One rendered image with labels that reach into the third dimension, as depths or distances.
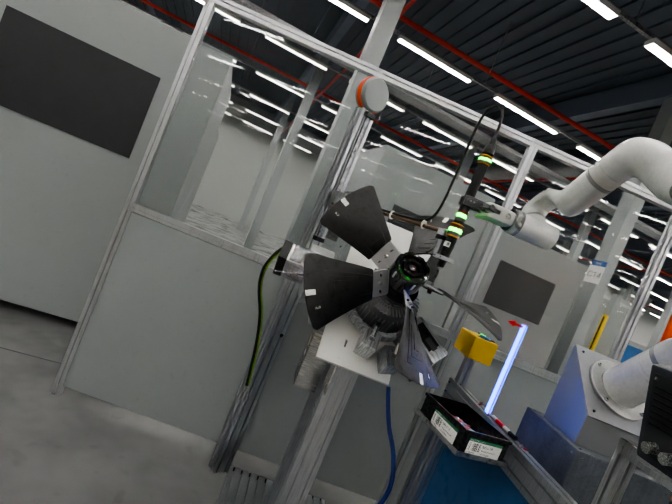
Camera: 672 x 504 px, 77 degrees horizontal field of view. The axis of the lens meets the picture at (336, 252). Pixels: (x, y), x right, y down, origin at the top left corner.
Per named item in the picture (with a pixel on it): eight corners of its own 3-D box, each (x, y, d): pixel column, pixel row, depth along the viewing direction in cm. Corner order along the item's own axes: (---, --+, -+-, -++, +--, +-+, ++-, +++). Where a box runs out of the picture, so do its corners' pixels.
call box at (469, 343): (451, 349, 179) (461, 326, 179) (473, 357, 180) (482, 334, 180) (465, 360, 163) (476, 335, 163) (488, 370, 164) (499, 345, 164)
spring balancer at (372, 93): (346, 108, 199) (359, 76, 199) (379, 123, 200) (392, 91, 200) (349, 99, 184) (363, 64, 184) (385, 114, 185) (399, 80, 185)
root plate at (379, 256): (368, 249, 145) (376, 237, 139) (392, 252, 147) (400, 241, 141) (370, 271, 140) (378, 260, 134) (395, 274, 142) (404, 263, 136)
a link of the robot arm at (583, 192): (584, 147, 126) (514, 208, 149) (590, 182, 116) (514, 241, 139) (608, 161, 127) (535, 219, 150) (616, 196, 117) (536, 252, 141)
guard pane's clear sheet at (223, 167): (136, 203, 202) (215, 5, 198) (595, 390, 221) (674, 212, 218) (136, 203, 201) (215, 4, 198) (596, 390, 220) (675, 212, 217)
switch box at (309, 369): (294, 371, 179) (314, 324, 179) (314, 379, 180) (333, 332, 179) (293, 385, 164) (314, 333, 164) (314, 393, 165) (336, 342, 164)
